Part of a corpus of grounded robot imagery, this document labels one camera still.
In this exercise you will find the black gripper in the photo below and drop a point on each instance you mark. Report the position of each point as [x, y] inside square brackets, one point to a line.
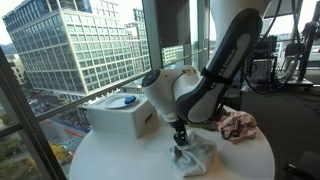
[178, 128]

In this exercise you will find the white towel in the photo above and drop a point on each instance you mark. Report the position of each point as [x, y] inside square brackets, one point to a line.
[195, 158]

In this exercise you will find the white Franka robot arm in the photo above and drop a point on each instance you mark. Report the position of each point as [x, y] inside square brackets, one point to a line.
[206, 76]

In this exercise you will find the pink cloth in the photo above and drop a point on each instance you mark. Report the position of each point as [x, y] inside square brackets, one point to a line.
[238, 125]

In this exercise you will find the white rectangular box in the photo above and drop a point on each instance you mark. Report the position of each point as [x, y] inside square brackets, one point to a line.
[120, 120]

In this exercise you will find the blue oval object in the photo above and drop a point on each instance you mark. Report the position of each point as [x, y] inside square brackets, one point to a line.
[130, 99]

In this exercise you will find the white plate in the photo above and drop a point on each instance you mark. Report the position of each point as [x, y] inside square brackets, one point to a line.
[115, 101]

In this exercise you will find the metal window railing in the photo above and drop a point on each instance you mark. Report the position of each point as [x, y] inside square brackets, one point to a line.
[100, 91]

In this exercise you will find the black equipment cart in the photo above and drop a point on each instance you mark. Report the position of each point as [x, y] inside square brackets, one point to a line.
[265, 60]

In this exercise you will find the dark roller blind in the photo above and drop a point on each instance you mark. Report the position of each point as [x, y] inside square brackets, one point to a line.
[173, 21]

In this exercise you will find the black office chair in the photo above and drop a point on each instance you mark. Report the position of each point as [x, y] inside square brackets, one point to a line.
[295, 50]

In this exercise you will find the black tripod stand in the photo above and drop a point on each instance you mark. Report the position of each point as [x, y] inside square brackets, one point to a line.
[308, 43]

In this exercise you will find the grey window post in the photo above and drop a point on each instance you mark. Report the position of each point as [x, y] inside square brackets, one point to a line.
[151, 33]

